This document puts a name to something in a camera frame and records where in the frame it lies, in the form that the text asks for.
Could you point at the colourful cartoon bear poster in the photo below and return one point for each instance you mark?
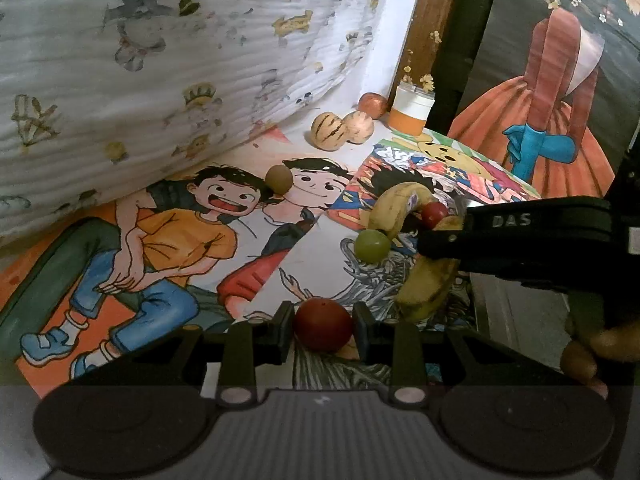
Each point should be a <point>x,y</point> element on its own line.
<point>450,165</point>

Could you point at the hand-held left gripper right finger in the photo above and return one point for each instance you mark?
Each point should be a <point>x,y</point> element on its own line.
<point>364,332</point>

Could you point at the dark door frame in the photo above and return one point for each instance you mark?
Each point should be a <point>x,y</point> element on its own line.
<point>462,35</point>

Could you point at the yellow dried flowers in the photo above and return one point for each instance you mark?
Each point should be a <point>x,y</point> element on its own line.
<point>426,80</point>

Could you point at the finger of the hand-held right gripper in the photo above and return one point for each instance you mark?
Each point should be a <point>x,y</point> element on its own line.
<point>442,244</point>

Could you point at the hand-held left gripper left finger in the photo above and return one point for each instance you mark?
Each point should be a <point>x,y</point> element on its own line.
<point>283,332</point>

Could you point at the wall poster orange dress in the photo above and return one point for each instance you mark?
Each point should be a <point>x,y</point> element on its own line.
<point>555,110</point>

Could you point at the small red cherry tomato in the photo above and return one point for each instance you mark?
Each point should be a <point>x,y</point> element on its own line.
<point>433,212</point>

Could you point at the striped yellow pepino melon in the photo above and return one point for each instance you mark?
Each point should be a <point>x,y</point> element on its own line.
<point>359,127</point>
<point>329,130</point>

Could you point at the green grape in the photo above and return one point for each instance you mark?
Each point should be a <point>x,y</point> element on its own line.
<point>372,245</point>

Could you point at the cartoon boys floor poster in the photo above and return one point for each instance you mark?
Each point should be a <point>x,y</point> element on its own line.
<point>165,240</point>

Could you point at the brown kiwi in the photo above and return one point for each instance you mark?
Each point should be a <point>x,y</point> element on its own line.
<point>278,178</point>

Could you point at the yellow banana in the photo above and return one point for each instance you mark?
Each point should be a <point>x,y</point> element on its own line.
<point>390,207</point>

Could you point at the red apple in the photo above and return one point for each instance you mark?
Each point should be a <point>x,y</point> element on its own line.
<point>372,104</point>

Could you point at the person's right hand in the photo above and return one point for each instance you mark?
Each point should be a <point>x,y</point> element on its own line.
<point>580,362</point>

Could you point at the white and orange jar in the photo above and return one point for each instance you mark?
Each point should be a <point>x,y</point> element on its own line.
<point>410,110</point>

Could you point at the large red tomato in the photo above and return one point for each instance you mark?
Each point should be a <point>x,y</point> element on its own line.
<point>322,324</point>

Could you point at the brown wooden post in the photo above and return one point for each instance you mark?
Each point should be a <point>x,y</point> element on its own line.
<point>430,15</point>

